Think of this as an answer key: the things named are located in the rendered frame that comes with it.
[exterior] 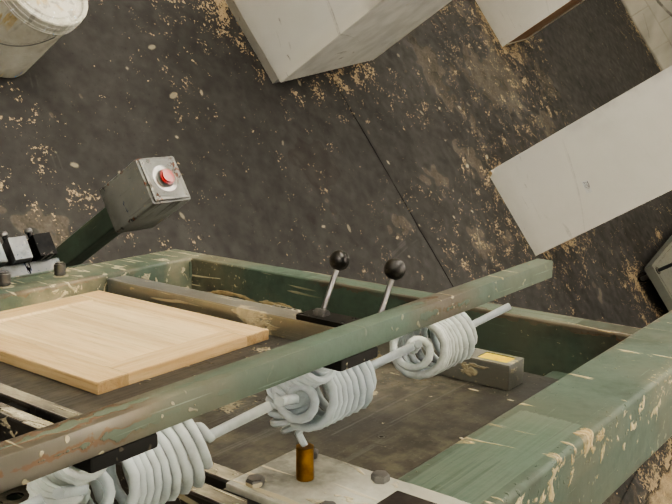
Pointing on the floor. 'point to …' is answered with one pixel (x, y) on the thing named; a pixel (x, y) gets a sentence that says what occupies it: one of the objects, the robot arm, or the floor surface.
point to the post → (87, 240)
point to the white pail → (34, 30)
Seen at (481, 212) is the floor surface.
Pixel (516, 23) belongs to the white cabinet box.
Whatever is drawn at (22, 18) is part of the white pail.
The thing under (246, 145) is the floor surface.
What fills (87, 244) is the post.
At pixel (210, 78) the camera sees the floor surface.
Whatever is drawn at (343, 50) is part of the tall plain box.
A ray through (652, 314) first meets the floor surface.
